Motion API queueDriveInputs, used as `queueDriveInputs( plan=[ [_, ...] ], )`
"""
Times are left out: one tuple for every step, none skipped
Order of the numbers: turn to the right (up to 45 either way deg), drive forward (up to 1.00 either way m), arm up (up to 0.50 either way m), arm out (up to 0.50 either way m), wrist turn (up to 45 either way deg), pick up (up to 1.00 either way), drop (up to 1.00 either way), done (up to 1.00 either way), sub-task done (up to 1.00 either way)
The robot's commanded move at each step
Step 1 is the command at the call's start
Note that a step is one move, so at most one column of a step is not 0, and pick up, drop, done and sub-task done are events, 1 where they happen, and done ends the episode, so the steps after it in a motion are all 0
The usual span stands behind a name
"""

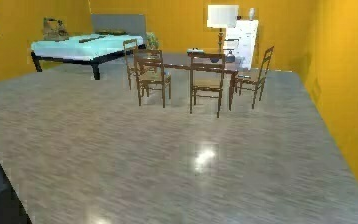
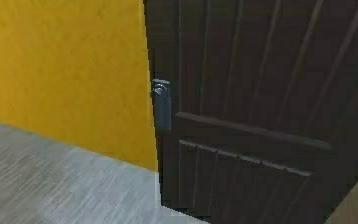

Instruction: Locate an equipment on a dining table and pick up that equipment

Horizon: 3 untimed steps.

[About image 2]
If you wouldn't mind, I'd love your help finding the dark brown room door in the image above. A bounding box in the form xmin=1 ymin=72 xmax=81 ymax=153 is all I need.
xmin=142 ymin=0 xmax=358 ymax=224

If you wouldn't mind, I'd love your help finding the grey door handle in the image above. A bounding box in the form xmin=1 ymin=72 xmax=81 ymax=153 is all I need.
xmin=150 ymin=78 xmax=173 ymax=132

